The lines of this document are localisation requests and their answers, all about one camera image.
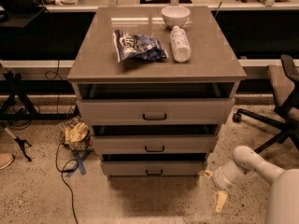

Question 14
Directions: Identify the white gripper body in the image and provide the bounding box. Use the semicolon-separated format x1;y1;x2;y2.
212;161;242;191

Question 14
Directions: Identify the grabber stick tool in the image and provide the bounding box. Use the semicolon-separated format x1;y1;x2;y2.
0;121;32;161

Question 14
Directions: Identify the tan shoe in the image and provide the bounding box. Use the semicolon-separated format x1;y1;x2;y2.
0;153;14;170

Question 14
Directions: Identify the blue chip bag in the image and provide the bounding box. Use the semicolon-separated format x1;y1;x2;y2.
113;30;168;62

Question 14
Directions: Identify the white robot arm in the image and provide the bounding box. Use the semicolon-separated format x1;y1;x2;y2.
200;146;299;224

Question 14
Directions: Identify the white plastic bottle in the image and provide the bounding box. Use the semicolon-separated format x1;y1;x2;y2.
170;26;192;63

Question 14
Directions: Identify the grey top drawer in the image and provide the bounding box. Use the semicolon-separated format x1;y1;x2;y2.
77;99;235;125

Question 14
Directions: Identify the blue tape cross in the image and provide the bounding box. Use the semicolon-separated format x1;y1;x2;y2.
65;150;92;177

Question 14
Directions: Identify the grey middle drawer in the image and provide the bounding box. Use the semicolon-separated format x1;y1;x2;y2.
92;134;218;154

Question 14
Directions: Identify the grey drawer cabinet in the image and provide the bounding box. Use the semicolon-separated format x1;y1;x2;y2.
67;6;248;180

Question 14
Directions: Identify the black floor cable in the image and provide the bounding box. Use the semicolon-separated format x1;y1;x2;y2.
44;59;79;224

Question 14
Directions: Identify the white bowl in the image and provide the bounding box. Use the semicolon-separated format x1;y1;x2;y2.
162;6;191;28

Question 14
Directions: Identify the grey bottom drawer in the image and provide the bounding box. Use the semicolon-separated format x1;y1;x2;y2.
101;161;207;176

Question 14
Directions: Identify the grey drawer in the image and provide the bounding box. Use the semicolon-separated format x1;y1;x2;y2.
77;99;235;125
92;134;218;154
101;161;207;176

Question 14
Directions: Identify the black chair top left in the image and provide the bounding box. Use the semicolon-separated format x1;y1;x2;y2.
0;0;46;28

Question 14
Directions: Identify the black office chair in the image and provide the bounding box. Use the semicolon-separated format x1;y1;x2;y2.
233;55;299;153

